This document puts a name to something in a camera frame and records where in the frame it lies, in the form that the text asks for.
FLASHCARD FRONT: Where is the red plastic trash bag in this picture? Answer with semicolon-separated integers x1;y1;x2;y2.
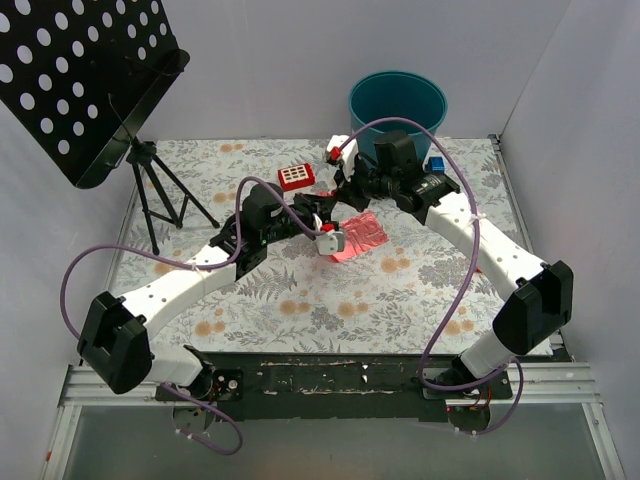
330;210;389;263

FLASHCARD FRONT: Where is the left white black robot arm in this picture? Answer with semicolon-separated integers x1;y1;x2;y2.
77;182;344;400

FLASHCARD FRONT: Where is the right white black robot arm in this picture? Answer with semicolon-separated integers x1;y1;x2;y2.
326;130;574;398

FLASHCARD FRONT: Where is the teal plastic trash bin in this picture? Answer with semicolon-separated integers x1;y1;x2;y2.
348;71;448;160

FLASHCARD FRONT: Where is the red white window toy block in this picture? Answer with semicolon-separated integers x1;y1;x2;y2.
277;163;316;192

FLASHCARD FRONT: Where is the colourful toy block car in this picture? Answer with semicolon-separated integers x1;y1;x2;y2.
427;156;446;174

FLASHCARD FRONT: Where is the floral patterned table mat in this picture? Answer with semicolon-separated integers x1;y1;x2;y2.
94;138;556;357

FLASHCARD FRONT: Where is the black perforated music stand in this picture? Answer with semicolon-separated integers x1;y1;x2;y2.
0;0;221;256

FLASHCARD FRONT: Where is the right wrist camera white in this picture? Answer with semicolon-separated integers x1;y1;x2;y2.
325;135;358;179

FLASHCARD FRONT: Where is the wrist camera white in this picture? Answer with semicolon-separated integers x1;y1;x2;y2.
325;135;358;179
315;223;346;256

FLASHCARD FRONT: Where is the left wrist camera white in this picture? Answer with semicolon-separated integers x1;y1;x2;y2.
315;223;346;256

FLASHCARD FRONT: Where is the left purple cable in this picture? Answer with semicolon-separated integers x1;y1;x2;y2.
59;177;331;456

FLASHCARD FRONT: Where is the purple cable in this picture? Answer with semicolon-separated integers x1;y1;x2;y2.
332;116;525;436
59;177;331;456

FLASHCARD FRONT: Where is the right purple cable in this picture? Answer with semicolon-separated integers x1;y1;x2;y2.
332;116;525;436

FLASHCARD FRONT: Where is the aluminium frame rail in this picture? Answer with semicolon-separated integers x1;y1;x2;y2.
42;133;626;480

